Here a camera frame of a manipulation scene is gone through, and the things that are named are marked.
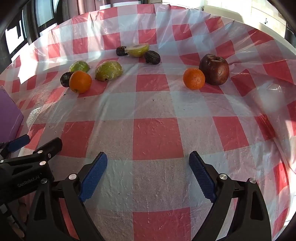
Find dark passion fruit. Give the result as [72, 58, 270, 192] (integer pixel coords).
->
[144, 50, 161, 65]
[60, 72, 73, 88]
[116, 46, 128, 56]

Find green fruit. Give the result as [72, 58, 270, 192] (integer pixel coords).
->
[69, 60, 90, 73]
[95, 60, 123, 82]

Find wrinkled dark red apple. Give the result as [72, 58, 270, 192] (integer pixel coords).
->
[199, 54, 230, 86]

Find halved pear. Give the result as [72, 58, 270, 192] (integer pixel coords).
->
[125, 44, 149, 58]

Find purple cardboard box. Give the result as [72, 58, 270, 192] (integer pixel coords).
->
[0, 86, 23, 143]

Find orange on left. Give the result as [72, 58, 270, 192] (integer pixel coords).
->
[69, 70, 92, 94]

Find orange near apple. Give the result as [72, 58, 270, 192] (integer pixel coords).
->
[183, 68, 205, 90]

